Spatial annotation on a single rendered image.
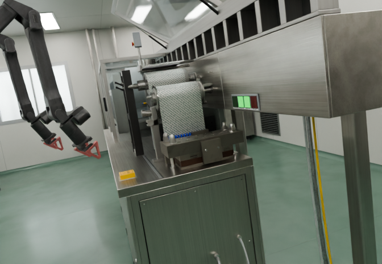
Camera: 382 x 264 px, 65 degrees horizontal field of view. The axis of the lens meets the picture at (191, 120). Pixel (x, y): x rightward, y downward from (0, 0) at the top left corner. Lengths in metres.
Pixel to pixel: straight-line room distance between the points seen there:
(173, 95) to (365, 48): 0.93
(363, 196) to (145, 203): 0.86
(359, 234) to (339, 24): 0.73
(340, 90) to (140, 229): 0.99
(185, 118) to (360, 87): 0.90
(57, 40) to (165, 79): 5.57
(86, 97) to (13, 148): 1.84
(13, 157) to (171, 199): 6.21
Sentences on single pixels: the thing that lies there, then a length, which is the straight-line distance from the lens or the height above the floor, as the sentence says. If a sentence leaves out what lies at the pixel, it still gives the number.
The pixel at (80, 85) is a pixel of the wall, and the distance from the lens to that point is 7.12.
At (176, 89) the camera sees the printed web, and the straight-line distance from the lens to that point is 1.61.
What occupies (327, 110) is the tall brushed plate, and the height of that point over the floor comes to 1.16.
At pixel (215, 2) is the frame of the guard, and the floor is 1.68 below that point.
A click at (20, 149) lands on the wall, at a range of 7.36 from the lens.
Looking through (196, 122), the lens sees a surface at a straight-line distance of 1.64.
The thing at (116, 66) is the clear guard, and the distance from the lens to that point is 2.60.
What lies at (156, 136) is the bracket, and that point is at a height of 1.04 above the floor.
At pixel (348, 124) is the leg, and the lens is 1.15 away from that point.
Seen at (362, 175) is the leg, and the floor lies 0.91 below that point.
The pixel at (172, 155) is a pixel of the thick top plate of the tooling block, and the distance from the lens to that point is 1.41.
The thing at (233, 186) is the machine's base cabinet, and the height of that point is 0.78.
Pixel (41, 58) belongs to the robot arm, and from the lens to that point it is 1.33.
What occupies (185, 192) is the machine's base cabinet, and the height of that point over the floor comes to 0.81.
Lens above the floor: 1.30
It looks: 7 degrees down
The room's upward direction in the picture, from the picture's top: 8 degrees counter-clockwise
